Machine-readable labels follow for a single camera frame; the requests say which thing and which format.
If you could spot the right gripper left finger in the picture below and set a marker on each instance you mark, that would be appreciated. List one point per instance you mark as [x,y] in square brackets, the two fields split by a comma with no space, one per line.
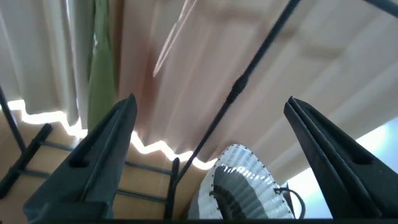
[62,199]

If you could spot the beige curtain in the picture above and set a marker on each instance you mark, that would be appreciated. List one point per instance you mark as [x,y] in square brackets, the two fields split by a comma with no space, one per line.
[311,62]

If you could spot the pink clothes hanger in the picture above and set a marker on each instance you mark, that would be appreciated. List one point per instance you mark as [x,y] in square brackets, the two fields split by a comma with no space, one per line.
[169,46]

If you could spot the white laundry basket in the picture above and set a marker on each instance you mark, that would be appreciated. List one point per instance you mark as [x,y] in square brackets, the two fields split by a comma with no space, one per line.
[242,161]

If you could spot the black clothes rack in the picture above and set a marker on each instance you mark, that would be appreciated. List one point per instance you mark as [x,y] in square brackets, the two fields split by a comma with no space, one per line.
[239,85]

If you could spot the green printed t-shirt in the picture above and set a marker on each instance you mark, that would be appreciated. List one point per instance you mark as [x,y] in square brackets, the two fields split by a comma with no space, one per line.
[101,77]

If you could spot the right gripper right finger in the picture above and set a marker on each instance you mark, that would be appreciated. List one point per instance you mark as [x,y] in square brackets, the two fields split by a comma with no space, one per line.
[367,193]

